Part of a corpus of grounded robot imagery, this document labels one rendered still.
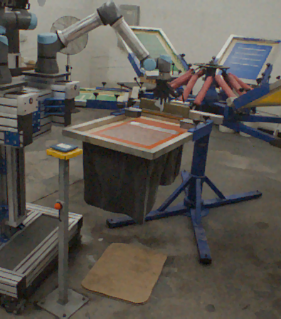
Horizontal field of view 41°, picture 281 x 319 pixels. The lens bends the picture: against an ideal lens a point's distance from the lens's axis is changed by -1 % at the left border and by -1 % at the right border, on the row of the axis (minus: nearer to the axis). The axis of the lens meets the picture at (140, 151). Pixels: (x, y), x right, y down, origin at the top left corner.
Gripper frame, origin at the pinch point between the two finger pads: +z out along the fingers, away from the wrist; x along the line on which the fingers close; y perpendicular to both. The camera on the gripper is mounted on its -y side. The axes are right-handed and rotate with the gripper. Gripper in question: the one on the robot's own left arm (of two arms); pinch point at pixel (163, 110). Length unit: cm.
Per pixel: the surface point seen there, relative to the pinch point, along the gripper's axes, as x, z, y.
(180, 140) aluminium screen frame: 34.5, 7.0, -29.2
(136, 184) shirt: 56, 30, -16
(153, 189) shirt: 46, 35, -21
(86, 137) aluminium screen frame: 66, 8, 12
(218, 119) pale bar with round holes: -16.1, 2.7, -32.3
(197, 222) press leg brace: -46, 98, -18
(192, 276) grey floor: 13, 105, -40
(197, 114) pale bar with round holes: -16.1, 2.6, -17.6
